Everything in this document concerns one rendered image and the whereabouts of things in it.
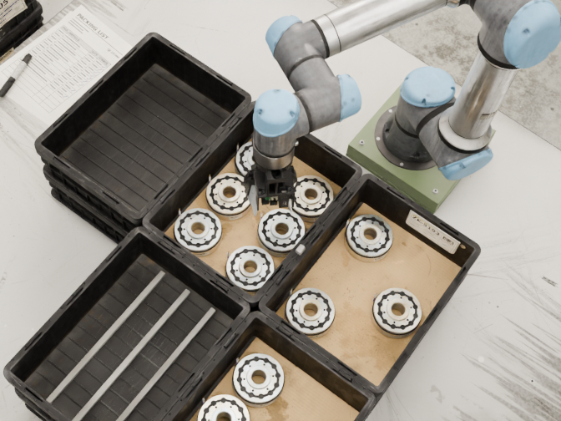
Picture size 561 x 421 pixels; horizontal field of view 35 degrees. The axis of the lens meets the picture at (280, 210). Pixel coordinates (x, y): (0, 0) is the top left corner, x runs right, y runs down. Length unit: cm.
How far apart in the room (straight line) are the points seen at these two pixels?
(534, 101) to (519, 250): 122
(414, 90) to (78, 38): 91
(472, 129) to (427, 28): 155
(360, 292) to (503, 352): 37
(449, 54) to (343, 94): 184
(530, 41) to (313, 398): 80
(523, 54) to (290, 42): 42
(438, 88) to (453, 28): 144
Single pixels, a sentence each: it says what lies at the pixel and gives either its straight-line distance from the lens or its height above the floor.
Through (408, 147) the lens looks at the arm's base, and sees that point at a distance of 216.
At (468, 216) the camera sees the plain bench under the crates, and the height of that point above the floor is 70.
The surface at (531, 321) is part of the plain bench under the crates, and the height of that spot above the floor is 70.
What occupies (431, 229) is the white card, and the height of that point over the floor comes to 90.
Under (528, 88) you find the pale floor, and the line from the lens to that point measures 338.
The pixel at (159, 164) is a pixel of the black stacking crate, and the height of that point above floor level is 83.
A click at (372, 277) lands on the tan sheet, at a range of 196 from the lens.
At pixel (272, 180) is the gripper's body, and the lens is 162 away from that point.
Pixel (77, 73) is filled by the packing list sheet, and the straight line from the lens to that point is 237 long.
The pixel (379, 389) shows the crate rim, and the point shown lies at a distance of 177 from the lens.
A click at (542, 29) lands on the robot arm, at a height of 139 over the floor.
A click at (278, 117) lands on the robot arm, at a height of 135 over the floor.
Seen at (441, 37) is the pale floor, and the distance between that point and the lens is 343.
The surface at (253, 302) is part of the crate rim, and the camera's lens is 180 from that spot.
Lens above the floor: 261
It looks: 62 degrees down
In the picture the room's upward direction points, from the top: 8 degrees clockwise
